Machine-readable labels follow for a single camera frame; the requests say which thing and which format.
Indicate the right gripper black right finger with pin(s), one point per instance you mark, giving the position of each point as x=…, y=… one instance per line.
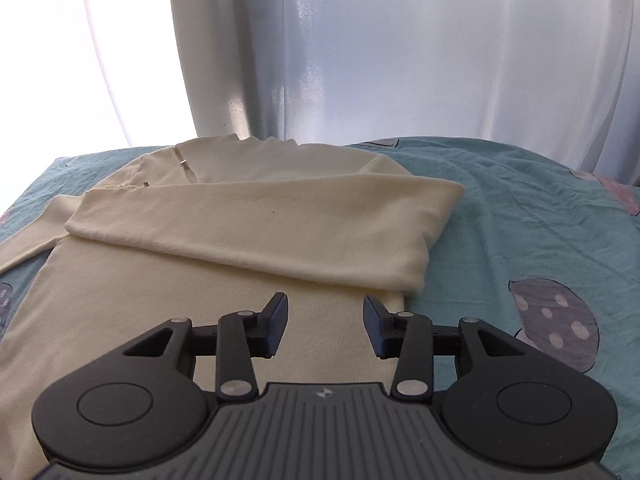
x=408, y=338

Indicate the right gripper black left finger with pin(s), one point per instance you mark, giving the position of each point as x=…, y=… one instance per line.
x=242, y=336

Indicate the cream knit sweater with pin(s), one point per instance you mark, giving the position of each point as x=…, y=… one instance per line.
x=208, y=227

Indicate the teal printed bed sheet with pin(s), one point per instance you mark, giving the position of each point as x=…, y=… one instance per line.
x=546, y=253

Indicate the white sheer curtain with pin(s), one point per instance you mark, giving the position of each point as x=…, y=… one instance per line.
x=86, y=76

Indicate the grey blackout curtain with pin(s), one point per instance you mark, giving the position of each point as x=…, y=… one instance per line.
x=557, y=77

